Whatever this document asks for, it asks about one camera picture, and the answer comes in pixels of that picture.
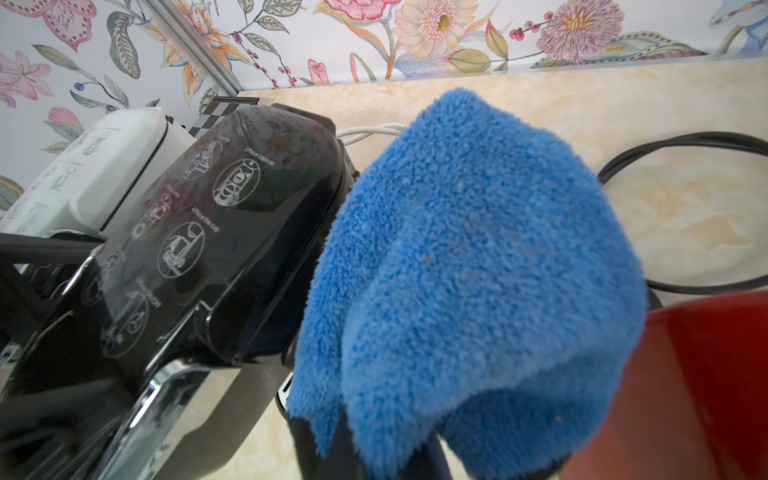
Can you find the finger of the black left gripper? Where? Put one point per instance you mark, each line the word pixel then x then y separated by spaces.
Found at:
pixel 21 250

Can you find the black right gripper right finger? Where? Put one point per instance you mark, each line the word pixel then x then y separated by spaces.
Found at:
pixel 427 463

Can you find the blue microfiber cloth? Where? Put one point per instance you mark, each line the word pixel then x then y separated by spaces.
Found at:
pixel 477 285

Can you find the black coffee machine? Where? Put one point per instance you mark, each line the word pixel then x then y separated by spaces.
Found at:
pixel 156 357

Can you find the red coffee machine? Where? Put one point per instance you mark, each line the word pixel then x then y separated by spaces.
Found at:
pixel 693 399

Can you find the white coffee machine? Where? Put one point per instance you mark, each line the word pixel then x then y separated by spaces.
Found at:
pixel 96 182

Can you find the black white chessboard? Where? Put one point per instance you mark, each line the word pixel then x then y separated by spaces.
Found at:
pixel 219 107

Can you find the aluminium frame post left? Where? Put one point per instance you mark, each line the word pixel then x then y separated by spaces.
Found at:
pixel 192 44

